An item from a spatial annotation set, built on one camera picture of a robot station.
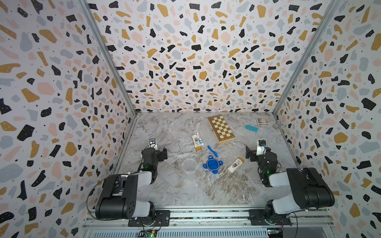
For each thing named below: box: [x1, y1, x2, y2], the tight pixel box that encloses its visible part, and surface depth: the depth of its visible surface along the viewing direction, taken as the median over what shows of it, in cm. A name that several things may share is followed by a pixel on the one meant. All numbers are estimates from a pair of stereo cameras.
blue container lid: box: [202, 155, 224, 175], surface depth 95 cm
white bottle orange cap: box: [227, 157, 245, 174], surface depth 92 cm
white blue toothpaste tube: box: [196, 131, 204, 146], surface depth 105 cm
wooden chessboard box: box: [206, 114, 236, 145], surface depth 111 cm
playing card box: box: [256, 118, 270, 125], surface depth 119 cm
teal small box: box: [245, 124, 259, 133], surface depth 116 cm
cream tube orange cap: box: [191, 134, 202, 151], surface depth 103 cm
